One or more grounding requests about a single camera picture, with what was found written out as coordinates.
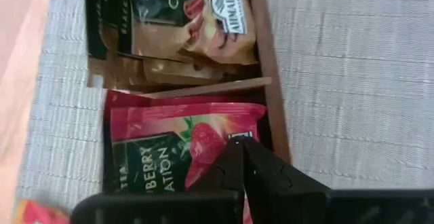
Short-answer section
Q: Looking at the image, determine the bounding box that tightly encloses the grey woven placemat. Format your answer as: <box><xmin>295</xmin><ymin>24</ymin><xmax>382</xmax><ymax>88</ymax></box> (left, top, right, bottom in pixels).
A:
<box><xmin>15</xmin><ymin>0</ymin><xmax>434</xmax><ymax>214</ymax></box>

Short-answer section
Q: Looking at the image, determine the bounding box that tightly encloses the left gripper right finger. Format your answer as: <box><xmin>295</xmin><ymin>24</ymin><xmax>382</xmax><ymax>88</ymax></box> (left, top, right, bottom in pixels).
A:
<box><xmin>243</xmin><ymin>138</ymin><xmax>434</xmax><ymax>224</ymax></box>

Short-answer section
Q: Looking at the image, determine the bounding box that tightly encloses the orange tea packet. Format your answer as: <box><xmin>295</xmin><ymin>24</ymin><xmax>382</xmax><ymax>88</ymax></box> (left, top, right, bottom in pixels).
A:
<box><xmin>13</xmin><ymin>198</ymin><xmax>71</xmax><ymax>224</ymax></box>

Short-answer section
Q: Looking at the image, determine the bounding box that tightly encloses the wooden tea organizer box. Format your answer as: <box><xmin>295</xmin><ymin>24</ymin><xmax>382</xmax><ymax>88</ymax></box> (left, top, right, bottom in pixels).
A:
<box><xmin>84</xmin><ymin>0</ymin><xmax>292</xmax><ymax>194</ymax></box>

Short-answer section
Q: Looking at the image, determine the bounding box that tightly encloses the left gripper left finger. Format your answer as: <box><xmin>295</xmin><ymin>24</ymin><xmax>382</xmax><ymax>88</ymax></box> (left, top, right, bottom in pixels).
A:
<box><xmin>71</xmin><ymin>141</ymin><xmax>244</xmax><ymax>224</ymax></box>

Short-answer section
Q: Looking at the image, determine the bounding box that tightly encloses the red strawberry tea packet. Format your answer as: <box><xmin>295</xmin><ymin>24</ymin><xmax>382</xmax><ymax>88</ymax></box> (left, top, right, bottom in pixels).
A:
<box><xmin>110</xmin><ymin>102</ymin><xmax>267</xmax><ymax>224</ymax></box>
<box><xmin>103</xmin><ymin>88</ymin><xmax>269</xmax><ymax>123</ymax></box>

